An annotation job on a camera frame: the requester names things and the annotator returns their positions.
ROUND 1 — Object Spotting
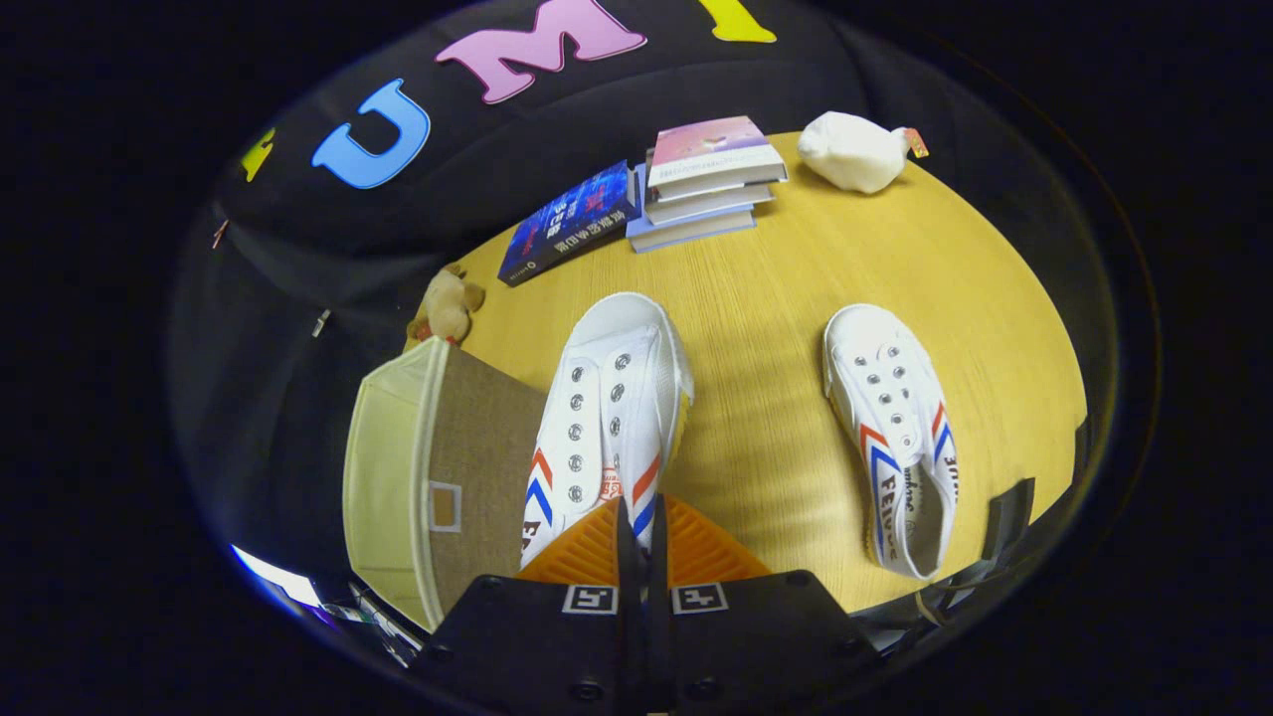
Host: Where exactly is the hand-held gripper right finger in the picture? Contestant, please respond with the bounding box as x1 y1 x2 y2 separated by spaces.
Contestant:
646 495 883 716

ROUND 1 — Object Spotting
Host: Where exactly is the black backdrop cloth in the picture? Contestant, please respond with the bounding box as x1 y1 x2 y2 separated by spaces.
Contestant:
169 0 1125 558

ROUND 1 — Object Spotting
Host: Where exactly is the bright lit screen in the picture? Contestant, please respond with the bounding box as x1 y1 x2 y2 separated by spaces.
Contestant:
231 544 324 610

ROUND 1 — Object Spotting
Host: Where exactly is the white plush toy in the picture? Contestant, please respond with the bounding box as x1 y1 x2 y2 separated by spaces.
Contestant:
796 110 931 195

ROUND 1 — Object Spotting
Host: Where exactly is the white striped canvas shoe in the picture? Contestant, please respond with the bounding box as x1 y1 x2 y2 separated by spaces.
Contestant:
519 291 695 570
822 303 961 581

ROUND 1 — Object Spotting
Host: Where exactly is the dark blue book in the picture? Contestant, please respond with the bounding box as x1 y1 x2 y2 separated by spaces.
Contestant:
497 161 642 287

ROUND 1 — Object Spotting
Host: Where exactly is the light blue cover book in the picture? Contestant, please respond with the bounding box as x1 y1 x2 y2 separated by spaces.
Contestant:
627 164 759 254

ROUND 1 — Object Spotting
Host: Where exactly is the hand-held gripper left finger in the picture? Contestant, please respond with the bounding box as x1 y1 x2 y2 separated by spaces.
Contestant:
410 495 649 716

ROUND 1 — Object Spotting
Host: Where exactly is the pink cover book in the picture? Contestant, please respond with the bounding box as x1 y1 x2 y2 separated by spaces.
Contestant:
646 115 789 203

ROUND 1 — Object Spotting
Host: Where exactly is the white book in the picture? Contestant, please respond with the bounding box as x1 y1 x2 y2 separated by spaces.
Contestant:
644 179 777 228

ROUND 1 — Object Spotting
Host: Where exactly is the brown plush toy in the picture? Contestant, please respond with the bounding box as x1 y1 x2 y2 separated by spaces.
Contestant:
406 264 486 347

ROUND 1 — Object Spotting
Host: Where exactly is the beige fabric storage box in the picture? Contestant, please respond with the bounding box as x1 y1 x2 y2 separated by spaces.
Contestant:
342 336 548 632

